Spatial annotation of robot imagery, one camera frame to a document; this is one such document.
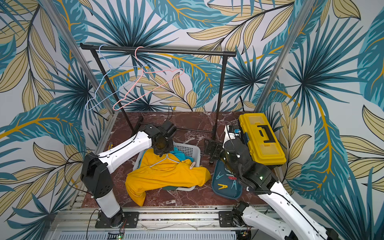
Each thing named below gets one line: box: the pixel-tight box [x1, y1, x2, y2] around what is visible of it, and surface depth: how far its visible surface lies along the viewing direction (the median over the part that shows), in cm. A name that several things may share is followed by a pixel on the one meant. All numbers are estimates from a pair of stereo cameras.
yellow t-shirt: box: [125, 148, 211, 206], surface depth 77 cm
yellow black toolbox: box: [238, 113, 287, 166], surface depth 89 cm
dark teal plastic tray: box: [211, 160, 243, 200], surface depth 86 cm
